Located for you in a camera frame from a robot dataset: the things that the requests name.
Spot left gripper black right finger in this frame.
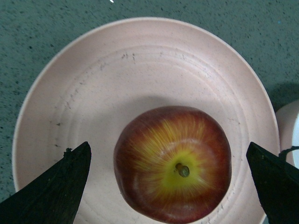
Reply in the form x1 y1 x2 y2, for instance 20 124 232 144
246 142 299 224

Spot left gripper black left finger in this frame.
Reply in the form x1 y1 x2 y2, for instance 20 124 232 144
0 142 92 224

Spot light pink bowl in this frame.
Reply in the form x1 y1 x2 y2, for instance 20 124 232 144
275 99 299 169

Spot red yellow apple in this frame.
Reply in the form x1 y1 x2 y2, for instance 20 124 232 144
114 106 232 224

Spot pink round plate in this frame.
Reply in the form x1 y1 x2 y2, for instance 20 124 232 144
12 18 280 224

